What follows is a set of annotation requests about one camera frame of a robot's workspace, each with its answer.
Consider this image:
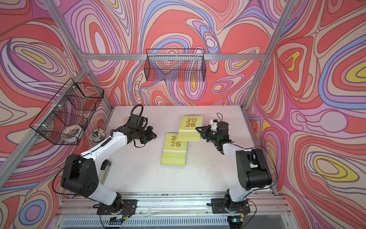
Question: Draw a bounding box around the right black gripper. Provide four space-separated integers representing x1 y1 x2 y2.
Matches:
195 124 220 142

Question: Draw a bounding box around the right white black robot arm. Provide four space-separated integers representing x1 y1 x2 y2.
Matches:
195 119 273 203

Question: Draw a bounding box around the black wire basket back wall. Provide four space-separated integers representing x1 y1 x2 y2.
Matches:
144 48 206 82

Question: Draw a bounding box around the black wire basket wall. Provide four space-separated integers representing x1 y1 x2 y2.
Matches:
30 78 104 145
144 48 206 82

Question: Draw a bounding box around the black wire basket left wall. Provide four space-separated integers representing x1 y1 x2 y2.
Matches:
30 78 104 145

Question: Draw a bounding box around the tape roll in basket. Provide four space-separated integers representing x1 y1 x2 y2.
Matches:
61 125 82 142

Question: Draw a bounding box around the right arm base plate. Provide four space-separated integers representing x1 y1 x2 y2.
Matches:
206 198 251 215

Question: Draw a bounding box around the aluminium front rail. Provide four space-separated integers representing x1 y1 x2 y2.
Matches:
50 191 298 229

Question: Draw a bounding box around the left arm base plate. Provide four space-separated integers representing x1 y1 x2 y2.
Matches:
97 199 138 216

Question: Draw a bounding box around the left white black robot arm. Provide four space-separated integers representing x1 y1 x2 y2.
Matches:
61 114 157 207

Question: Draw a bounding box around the green calendar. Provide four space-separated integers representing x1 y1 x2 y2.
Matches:
177 115 203 142
161 133 187 167

